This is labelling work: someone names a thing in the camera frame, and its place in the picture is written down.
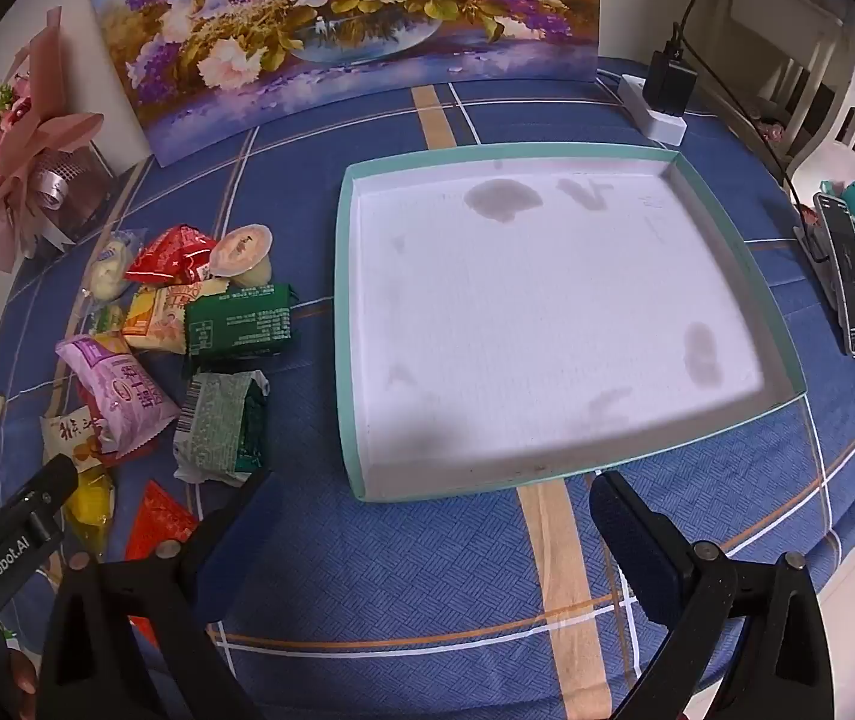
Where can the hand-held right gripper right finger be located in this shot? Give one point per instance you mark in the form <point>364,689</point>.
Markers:
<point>630,547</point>

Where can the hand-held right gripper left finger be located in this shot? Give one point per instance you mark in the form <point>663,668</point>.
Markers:
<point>247,540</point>

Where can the red milk biscuit packet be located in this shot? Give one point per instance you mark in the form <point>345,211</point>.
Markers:
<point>157,521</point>

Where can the yellow bread packet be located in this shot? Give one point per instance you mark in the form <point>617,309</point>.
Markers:
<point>90,502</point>

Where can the light green snack packet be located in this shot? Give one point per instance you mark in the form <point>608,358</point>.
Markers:
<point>213,420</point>

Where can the white nut snack packet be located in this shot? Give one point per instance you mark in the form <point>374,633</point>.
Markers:
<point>71,435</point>

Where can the pink swiss roll packet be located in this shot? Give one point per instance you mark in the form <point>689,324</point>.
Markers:
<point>120,390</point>

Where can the dark green snack packet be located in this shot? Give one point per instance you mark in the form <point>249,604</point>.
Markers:
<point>240,322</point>

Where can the orange yellow snack packet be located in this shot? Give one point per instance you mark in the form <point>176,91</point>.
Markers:
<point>157,319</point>

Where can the teal shallow cardboard box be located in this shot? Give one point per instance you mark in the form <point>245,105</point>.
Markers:
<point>547,315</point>

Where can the jelly cup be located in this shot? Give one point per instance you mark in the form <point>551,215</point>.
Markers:
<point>243,251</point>

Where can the red snack packet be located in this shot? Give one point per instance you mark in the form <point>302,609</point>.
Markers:
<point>172,255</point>

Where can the clear white pastry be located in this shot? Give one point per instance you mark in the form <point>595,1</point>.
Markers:
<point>108,270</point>

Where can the person's left hand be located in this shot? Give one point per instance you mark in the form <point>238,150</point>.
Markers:
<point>24,675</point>

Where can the blue plaid tablecloth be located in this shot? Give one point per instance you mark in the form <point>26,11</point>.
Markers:
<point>435,577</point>

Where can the black smartphone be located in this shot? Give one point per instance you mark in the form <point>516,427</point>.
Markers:
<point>847,277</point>

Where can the pink flower bouquet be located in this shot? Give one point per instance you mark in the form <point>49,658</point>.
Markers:
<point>22,150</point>

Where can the white power strip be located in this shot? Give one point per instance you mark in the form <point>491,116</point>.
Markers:
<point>663,127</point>

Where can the black charger plug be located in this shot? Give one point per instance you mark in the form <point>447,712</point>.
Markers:
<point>671,86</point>

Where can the flower painting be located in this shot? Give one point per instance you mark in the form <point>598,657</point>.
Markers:
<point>322,15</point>

